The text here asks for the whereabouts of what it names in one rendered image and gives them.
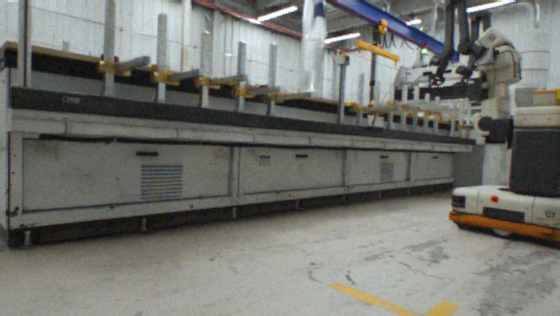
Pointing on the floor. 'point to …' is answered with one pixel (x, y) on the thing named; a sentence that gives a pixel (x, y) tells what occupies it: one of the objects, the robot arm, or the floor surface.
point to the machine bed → (182, 165)
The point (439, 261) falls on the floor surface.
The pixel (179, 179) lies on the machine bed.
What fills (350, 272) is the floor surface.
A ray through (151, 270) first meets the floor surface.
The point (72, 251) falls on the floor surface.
